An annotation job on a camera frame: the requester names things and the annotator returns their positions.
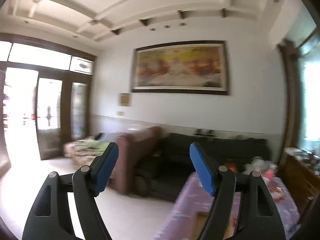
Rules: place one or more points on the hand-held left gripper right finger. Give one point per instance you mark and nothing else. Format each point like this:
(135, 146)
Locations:
(201, 170)

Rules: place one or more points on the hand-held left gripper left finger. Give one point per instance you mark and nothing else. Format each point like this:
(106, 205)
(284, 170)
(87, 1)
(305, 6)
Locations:
(107, 170)

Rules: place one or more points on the cardboard box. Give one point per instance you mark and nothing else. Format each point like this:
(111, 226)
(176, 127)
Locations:
(201, 220)

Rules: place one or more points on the black sofa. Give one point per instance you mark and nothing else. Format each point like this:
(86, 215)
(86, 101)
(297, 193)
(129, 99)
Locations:
(180, 155)

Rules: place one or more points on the floral bedding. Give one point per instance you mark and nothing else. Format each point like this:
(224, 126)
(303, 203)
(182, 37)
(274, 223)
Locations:
(80, 150)

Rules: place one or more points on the brown armchair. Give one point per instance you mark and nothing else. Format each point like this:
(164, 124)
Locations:
(137, 150)

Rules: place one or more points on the purple floral tablecloth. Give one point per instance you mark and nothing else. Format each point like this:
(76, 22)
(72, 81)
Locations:
(185, 205)

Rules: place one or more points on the white plastic bag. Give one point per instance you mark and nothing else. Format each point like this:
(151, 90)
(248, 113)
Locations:
(255, 165)

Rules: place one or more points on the pink container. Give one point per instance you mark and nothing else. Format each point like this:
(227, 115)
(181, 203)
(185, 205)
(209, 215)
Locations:
(269, 174)

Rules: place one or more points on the brown framed glass door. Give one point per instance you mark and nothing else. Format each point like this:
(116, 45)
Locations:
(66, 100)

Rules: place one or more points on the wooden cabinet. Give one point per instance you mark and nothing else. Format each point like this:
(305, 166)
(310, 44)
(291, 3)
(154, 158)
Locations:
(297, 177)

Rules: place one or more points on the framed landscape painting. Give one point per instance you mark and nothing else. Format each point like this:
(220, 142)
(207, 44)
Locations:
(180, 67)

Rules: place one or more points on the dark assorted clutter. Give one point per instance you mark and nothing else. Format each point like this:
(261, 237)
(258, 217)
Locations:
(307, 156)

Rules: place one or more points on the brown framed window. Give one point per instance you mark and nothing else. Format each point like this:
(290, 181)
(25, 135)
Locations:
(290, 92)

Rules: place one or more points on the wall switch plate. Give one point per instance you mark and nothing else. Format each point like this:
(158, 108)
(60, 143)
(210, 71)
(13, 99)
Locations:
(120, 113)

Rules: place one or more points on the small wall calendar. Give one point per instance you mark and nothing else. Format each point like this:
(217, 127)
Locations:
(125, 100)

